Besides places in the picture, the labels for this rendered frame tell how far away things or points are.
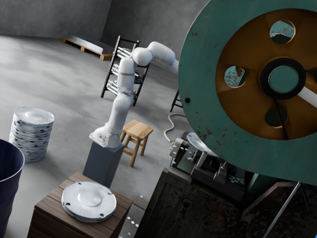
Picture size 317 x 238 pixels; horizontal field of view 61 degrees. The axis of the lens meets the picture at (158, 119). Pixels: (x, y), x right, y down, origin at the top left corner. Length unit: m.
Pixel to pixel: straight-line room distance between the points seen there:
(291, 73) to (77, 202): 1.17
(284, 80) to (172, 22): 7.56
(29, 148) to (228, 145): 1.59
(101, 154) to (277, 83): 1.28
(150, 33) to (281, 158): 7.76
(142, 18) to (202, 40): 7.72
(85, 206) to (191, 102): 0.78
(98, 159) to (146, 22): 7.13
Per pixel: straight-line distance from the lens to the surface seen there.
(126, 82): 1.76
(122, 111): 1.74
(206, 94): 1.15
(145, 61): 1.69
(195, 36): 1.15
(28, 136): 2.26
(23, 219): 1.94
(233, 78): 2.93
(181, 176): 1.52
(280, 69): 1.08
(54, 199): 1.55
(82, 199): 1.53
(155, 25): 8.67
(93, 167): 2.01
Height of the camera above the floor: 1.37
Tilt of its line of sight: 20 degrees down
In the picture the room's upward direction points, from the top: 22 degrees clockwise
